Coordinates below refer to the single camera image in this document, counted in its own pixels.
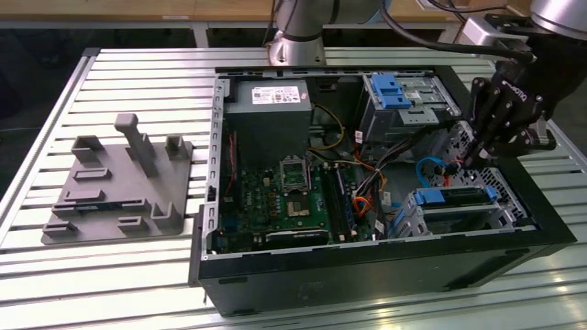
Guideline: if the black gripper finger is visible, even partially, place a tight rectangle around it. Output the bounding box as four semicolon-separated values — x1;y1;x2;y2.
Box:
462;77;509;169
480;113;533;161

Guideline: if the red disk wire black connector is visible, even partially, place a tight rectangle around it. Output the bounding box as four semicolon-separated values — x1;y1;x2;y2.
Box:
441;159;465;184

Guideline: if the blue disk wire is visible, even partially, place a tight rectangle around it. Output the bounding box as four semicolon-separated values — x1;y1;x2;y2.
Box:
413;155;449;189

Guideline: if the hard disk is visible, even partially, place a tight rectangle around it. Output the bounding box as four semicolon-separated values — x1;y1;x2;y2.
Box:
413;185;497;208

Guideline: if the metal disk bay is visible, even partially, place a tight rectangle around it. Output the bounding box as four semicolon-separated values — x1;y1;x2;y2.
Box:
388;192;524;239

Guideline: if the black RAM slot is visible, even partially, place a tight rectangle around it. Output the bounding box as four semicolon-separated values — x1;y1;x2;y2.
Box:
325;163;349;242
338;162;361;238
320;163;344;243
333;162;354;240

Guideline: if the metal optical drive cage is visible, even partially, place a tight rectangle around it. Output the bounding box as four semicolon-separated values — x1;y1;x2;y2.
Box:
358;74;462;147

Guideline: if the blue plastic drive latch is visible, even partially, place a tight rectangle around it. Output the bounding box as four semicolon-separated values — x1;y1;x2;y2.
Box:
370;74;406;109

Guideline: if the metal socket cover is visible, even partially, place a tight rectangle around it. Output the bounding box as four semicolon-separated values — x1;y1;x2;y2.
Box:
277;156;309;194

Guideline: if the grey power supply unit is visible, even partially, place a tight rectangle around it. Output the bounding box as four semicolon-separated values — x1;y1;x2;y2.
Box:
222;79;313;170

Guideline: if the CPU socket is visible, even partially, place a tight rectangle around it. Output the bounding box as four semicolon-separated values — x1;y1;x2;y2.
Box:
285;198;313;219

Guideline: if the black PC case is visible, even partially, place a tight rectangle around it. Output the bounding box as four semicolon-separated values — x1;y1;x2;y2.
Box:
188;65;577;318

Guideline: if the black graphics card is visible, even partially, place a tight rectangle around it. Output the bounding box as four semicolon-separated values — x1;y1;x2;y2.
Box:
264;229;330;247

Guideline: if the green motherboard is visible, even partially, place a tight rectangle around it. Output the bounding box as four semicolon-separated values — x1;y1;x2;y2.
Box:
217;161;362;254

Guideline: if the grey parts rack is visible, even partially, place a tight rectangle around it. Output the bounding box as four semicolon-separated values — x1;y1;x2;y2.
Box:
40;113;196;245

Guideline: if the wooden top desk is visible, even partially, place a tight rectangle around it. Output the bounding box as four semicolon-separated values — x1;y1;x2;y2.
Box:
0;0;464;47

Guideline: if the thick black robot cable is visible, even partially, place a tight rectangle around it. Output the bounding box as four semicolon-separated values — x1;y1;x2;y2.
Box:
377;0;539;63

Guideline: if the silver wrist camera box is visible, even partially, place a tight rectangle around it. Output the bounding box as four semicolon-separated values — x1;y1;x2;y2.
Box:
461;16;502;58

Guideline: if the black wire bundle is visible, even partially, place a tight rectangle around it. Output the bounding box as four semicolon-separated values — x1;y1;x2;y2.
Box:
353;122;444;238

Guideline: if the yellow power wire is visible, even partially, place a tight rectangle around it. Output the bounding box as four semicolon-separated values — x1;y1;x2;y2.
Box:
306;104;345;152

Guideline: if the orange wire bundle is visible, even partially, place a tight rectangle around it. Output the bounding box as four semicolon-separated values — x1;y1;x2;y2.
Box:
350;195;373;220

